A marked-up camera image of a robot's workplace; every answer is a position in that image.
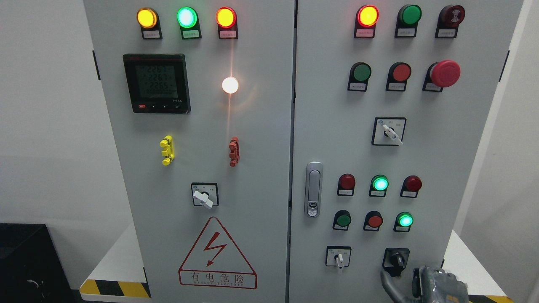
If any black box lower left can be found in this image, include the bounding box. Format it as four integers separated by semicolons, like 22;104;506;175
0;223;75;303

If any dark red buzzer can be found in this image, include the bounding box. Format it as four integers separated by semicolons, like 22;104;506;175
435;5;465;39

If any red-orange indicator light top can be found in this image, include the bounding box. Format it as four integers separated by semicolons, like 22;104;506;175
216;6;238;40

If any white platform with hazard stripes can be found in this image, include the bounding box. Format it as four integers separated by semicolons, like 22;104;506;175
80;223;512;303

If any green push button lower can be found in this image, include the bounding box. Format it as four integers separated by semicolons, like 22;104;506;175
332;210;352;231

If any yellow terminal connector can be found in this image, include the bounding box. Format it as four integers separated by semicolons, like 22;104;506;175
159;136;175;166

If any green push button upper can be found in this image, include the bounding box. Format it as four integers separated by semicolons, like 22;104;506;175
348;62;372;92

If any green lit indicator middle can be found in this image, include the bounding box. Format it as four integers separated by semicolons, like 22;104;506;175
369;175;389;197

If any white selector switch upper right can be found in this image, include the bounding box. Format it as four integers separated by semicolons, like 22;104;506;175
371;117;407;146

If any red push button lower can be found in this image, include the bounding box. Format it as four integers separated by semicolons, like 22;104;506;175
363;211;383;231

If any red lit indicator right door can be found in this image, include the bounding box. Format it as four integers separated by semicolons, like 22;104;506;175
354;5;379;39

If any green push button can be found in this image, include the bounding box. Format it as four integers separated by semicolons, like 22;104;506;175
348;62;372;92
332;210;352;231

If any white selector switch lower right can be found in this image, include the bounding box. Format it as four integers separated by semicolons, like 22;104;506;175
325;245;352;271

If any black digital power meter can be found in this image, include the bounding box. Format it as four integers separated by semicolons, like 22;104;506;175
123;53;191;114

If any red push button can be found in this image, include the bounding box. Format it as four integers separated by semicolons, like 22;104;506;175
385;61;411;92
363;211;383;231

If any right grey cabinet door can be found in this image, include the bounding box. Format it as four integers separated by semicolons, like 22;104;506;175
288;0;523;303

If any silver door lock handle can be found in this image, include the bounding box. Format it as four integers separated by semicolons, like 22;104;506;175
304;161;323;218

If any red emergency stop mushroom button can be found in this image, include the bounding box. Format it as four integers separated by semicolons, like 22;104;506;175
423;60;461;93

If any green unlit indicator top right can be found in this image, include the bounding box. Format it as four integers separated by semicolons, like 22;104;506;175
395;4;422;38

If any red high voltage warning sticker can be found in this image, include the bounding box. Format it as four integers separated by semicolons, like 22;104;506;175
178;217;257;289

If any yellow indicator light top left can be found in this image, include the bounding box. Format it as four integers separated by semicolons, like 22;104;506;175
136;7;163;40

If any red push button upper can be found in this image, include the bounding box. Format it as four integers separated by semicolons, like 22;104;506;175
385;61;411;92

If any white selector switch left door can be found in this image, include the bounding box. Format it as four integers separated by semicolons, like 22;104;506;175
191;182;219;209

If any black rotary knob switch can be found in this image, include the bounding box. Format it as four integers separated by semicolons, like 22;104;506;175
382;247;410;277

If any green lit indicator light top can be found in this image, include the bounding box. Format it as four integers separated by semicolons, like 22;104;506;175
176;6;201;40

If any dark red indicator left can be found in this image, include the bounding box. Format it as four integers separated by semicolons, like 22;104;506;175
337;174;356;196

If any left grey cabinet door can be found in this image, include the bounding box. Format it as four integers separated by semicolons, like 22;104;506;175
83;0;295;303

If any white selector switch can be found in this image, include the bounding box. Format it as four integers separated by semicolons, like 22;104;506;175
371;117;407;146
325;245;352;271

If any green lit indicator lower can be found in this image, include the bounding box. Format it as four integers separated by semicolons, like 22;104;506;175
393;212;414;233

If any dark red indicator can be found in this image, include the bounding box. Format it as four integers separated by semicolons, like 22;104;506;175
400;175;423;198
337;174;356;196

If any dark red indicator right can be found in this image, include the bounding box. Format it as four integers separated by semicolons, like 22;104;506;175
400;175;423;198

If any grey cabinet door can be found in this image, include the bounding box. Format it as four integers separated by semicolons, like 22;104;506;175
288;0;523;303
83;0;295;303

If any red terminal connector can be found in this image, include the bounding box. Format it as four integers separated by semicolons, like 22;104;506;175
228;137;240;167

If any white lit indicator light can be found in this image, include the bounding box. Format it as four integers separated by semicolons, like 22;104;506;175
221;77;239;94

